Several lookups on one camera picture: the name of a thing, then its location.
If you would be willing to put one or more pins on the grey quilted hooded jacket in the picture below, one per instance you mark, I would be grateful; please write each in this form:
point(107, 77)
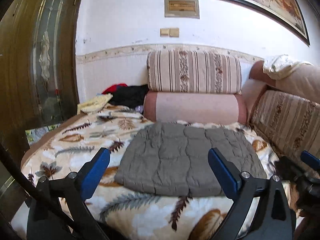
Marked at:
point(180, 160)

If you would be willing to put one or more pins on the red clothing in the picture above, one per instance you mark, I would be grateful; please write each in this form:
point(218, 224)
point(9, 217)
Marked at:
point(113, 88)

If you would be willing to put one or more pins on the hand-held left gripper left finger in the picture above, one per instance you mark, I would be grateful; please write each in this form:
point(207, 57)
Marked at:
point(96, 172)

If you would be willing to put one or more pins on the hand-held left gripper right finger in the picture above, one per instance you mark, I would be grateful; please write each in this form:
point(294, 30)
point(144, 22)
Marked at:
point(223, 172)

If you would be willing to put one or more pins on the leaf print blanket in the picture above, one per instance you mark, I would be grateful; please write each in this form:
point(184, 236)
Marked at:
point(75, 142)

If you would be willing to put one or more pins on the pale yellow cloth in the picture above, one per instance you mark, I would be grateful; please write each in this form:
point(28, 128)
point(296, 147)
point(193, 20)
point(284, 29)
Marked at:
point(92, 103)

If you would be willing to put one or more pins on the cream printed cloth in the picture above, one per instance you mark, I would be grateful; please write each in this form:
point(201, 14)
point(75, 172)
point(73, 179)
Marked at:
point(280, 65)

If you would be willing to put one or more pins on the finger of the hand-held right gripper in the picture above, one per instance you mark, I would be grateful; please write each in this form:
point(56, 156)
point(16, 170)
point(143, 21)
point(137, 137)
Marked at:
point(310, 158)

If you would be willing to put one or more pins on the gold wall panel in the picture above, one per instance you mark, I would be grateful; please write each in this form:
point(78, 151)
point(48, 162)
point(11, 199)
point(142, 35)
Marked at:
point(181, 6)

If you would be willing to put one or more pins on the black clothing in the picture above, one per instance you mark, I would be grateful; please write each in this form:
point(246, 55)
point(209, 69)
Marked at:
point(130, 96)

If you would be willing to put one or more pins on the beige cushion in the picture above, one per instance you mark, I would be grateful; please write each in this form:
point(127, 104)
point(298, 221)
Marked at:
point(300, 85)

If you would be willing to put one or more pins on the wooden door with glass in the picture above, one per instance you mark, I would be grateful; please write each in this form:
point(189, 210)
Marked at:
point(17, 67)

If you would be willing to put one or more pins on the striped floral cushion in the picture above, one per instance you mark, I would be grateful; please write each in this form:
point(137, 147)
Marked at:
point(195, 71)
point(287, 120)

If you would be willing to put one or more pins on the pink bolster cushion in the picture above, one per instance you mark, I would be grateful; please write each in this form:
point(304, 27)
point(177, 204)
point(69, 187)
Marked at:
point(195, 107)
point(252, 92)

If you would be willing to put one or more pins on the green printed floor mat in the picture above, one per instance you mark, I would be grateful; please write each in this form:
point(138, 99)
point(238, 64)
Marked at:
point(37, 135)

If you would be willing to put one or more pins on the gold wall switch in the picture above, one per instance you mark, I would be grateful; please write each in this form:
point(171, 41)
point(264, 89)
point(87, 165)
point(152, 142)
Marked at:
point(174, 32)
point(164, 32)

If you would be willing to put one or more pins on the purple plastic bag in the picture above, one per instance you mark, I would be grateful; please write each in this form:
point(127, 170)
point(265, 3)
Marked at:
point(139, 108)

